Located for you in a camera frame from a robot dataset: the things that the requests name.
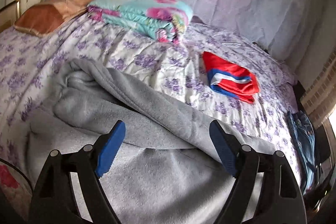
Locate red flower bed skirt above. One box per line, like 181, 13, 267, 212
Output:
1, 159, 33, 223

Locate orange satin pillow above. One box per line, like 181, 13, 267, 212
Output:
14, 0, 93, 38

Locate purple floral bed sheet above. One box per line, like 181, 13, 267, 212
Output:
1, 14, 302, 180

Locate brick pattern curtain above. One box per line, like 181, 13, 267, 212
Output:
301, 50, 336, 128

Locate blue denim jeans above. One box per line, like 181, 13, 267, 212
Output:
286, 111, 316, 194

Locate grey fleece pants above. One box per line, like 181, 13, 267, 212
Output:
24, 57, 287, 224

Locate folded teal floral quilt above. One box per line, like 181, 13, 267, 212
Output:
88, 0, 193, 44

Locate folded red white blue garment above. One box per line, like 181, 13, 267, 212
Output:
202, 52, 260, 104

